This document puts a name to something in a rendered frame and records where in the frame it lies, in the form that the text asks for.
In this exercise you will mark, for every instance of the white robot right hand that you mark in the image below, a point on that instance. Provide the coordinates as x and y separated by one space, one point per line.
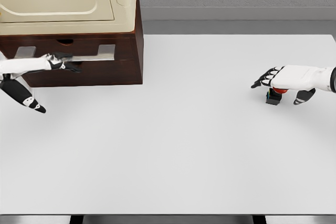
294 77

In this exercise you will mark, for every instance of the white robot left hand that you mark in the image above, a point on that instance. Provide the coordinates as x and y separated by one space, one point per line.
29 64

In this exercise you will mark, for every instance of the red button switch black base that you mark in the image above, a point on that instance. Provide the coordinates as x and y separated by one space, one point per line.
274 98

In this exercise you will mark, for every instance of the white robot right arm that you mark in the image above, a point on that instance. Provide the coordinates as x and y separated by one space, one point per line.
326 78

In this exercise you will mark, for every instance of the brown wooden cabinet beige top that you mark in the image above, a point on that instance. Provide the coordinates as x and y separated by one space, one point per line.
78 3

